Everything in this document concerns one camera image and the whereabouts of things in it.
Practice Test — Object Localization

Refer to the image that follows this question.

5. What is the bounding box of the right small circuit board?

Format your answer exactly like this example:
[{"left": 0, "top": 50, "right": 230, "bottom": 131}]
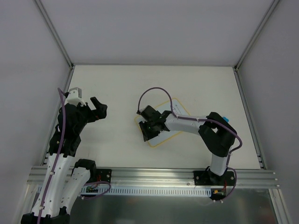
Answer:
[{"left": 212, "top": 189, "right": 227, "bottom": 196}]

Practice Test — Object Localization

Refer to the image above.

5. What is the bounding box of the left green circuit board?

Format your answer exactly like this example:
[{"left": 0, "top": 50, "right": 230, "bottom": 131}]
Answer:
[{"left": 85, "top": 186, "right": 99, "bottom": 193}]

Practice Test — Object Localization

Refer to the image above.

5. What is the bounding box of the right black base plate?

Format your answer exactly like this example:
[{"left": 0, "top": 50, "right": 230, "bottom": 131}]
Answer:
[{"left": 193, "top": 170, "right": 236, "bottom": 186}]

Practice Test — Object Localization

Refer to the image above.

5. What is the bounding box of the right aluminium corner post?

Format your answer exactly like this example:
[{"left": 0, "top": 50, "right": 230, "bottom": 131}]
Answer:
[{"left": 234, "top": 0, "right": 281, "bottom": 71}]

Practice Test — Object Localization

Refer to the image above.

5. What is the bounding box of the left aluminium corner post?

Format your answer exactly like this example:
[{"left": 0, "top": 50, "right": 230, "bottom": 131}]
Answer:
[{"left": 33, "top": 0, "right": 73, "bottom": 69}]

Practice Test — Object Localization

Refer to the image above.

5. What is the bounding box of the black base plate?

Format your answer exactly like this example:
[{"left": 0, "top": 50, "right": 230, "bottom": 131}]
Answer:
[
  {"left": 193, "top": 170, "right": 236, "bottom": 186},
  {"left": 96, "top": 168, "right": 112, "bottom": 183}
]

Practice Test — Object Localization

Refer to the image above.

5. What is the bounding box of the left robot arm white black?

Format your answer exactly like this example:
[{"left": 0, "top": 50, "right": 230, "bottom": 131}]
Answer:
[{"left": 21, "top": 97, "right": 107, "bottom": 224}]

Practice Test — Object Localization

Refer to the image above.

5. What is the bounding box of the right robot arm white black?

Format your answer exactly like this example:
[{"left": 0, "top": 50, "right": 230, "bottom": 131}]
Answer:
[{"left": 139, "top": 108, "right": 237, "bottom": 185}]

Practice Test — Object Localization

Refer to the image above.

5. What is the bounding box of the aluminium corner post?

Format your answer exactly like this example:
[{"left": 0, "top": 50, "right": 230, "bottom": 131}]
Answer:
[
  {"left": 33, "top": 0, "right": 73, "bottom": 69},
  {"left": 234, "top": 0, "right": 281, "bottom": 71}
]

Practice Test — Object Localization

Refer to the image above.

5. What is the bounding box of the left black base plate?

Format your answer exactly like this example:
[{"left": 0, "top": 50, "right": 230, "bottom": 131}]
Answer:
[{"left": 96, "top": 168, "right": 112, "bottom": 183}]

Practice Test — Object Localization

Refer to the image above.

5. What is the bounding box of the white slotted cable duct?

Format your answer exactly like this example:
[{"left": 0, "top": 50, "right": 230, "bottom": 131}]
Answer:
[{"left": 79, "top": 185, "right": 213, "bottom": 197}]

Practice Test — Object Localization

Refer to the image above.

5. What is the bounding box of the front aluminium mounting rail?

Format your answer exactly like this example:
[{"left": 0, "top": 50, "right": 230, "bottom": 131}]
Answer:
[{"left": 26, "top": 165, "right": 280, "bottom": 190}]

